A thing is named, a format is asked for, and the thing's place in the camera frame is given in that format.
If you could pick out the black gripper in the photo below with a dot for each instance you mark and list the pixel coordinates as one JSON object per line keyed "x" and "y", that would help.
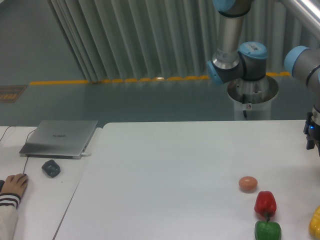
{"x": 312, "y": 132}

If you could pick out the striped cuff white sleeve forearm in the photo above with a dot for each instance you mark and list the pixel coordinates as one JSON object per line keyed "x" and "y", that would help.
{"x": 9, "y": 203}

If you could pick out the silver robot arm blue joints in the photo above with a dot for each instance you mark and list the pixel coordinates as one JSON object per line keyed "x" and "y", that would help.
{"x": 248, "y": 61}

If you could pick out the person hand on mouse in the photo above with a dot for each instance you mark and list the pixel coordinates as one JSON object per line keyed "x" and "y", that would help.
{"x": 15, "y": 184}

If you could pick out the red bell pepper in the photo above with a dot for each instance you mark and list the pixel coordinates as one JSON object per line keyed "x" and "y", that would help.
{"x": 265, "y": 205}

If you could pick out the brown egg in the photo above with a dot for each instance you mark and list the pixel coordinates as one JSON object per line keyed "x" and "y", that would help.
{"x": 248, "y": 184}

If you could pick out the yellow bell pepper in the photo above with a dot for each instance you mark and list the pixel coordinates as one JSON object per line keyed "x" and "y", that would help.
{"x": 314, "y": 224}

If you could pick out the green bell pepper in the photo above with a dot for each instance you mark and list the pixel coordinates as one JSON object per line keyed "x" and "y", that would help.
{"x": 267, "y": 230}

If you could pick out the white corrugated curtain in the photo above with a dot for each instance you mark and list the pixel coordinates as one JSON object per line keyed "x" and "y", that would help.
{"x": 136, "y": 39}

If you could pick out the white laptop plug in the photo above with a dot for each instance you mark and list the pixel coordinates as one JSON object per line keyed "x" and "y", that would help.
{"x": 86, "y": 154}

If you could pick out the silver closed laptop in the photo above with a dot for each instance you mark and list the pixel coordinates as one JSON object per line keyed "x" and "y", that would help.
{"x": 64, "y": 139}

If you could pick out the black small device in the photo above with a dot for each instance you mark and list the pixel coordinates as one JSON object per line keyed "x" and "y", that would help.
{"x": 51, "y": 168}

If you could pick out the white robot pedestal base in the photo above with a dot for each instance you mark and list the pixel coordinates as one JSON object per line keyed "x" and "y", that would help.
{"x": 252, "y": 100}

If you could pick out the aluminium frame bar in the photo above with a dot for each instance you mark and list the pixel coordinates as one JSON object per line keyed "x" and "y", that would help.
{"x": 307, "y": 12}

